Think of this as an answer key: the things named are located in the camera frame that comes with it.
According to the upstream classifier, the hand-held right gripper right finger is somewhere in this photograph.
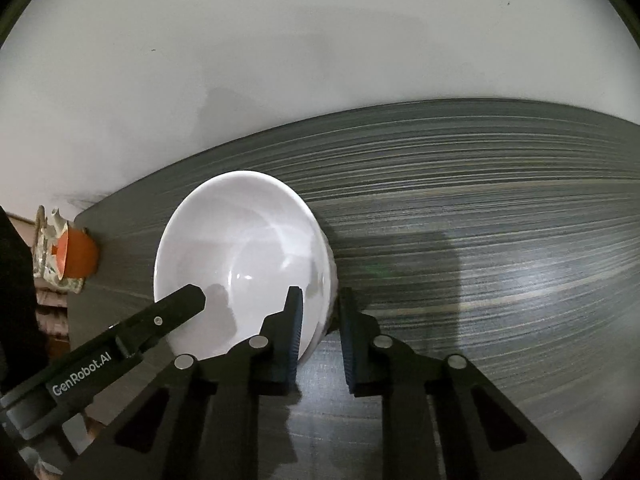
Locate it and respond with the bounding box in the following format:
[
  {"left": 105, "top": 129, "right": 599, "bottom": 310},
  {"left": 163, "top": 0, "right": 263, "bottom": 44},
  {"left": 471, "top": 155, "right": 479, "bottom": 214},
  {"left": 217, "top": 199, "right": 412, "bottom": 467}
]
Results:
[{"left": 339, "top": 287, "right": 583, "bottom": 480}]

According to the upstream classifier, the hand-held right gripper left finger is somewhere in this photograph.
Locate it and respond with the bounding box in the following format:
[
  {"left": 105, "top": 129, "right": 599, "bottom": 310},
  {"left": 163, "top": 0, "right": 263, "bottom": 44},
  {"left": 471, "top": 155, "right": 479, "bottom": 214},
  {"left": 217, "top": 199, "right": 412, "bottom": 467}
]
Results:
[{"left": 65, "top": 286, "right": 304, "bottom": 480}]

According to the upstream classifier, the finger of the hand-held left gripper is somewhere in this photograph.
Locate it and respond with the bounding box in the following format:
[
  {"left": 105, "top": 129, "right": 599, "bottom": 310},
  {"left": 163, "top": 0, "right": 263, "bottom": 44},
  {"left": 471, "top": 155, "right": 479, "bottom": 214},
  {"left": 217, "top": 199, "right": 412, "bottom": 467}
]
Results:
[{"left": 117, "top": 284, "right": 207, "bottom": 358}]

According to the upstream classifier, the white bowl with blue print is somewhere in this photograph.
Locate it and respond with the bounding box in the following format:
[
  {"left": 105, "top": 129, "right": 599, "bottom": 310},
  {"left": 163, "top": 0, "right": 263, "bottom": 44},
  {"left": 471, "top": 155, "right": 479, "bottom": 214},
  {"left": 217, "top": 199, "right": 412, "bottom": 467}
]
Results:
[{"left": 153, "top": 171, "right": 338, "bottom": 363}]

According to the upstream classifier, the orange lidded teacup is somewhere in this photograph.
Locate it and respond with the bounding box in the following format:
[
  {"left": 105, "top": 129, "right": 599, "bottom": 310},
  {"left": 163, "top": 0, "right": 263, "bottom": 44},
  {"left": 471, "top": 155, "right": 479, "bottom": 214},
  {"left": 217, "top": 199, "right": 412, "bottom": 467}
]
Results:
[{"left": 51, "top": 229, "right": 99, "bottom": 279}]

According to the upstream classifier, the floral ceramic teapot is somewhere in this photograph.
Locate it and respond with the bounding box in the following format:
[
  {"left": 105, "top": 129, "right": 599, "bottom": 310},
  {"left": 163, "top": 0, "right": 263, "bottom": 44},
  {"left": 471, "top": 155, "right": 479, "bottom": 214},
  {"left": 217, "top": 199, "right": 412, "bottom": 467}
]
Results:
[{"left": 32, "top": 206, "right": 85, "bottom": 292}]

